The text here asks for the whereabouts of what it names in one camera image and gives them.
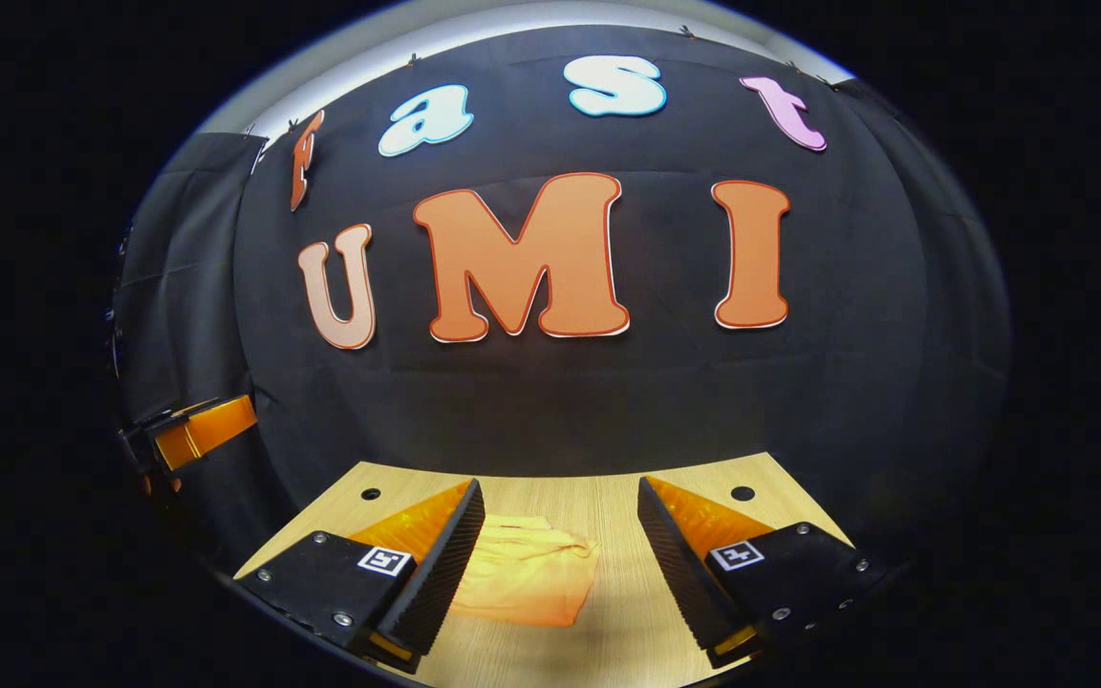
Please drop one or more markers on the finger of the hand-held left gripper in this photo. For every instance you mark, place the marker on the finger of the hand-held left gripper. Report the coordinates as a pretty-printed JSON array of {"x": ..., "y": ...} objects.
[{"x": 206, "y": 430}]

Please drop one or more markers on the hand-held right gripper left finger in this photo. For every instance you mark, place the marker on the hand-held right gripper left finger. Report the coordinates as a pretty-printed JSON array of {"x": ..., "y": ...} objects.
[{"x": 445, "y": 573}]

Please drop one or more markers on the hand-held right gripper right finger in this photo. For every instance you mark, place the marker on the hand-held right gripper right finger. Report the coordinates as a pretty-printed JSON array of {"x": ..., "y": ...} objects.
[{"x": 680, "y": 573}]

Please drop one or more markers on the orange T-shirt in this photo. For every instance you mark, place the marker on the orange T-shirt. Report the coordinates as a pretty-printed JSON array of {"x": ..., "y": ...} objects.
[{"x": 531, "y": 573}]

